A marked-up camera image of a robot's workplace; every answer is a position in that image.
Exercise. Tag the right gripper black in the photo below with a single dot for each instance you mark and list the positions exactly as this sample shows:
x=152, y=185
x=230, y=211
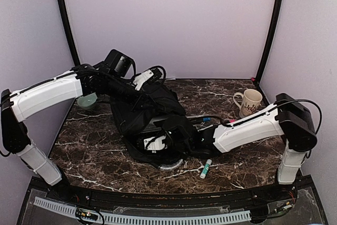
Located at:
x=159, y=137

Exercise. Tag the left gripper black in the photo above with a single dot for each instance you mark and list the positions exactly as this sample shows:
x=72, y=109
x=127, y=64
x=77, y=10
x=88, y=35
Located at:
x=140, y=87

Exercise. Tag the black student backpack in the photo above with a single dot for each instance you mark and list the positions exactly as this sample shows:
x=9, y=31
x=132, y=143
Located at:
x=132, y=112

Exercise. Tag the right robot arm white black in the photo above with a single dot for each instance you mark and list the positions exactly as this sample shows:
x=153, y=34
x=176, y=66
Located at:
x=286, y=117

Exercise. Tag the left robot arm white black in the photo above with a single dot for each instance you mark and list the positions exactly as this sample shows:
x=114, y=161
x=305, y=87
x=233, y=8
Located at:
x=106, y=77

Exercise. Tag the black marker blue cap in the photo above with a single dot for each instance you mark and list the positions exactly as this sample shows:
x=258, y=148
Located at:
x=202, y=118

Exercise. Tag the green white glue stick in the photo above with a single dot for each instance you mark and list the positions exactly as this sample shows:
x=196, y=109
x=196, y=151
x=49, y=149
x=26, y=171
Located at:
x=206, y=169

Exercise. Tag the pale green ceramic bowl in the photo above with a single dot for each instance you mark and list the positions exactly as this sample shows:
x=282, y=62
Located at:
x=87, y=102

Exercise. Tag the cream patterned mug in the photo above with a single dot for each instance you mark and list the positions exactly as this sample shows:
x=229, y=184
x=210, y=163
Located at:
x=247, y=102

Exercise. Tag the white slotted cable duct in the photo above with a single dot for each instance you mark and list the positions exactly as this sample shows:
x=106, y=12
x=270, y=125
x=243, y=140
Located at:
x=88, y=216

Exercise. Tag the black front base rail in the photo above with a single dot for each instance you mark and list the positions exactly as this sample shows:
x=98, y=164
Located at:
x=248, y=198

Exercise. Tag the left black frame post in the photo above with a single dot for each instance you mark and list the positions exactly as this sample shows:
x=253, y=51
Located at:
x=69, y=35

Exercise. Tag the black frame post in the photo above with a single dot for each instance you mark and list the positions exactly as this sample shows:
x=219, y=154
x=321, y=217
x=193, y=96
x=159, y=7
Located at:
x=268, y=42
x=69, y=35

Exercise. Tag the right black frame post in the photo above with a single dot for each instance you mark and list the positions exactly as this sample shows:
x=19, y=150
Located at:
x=268, y=42

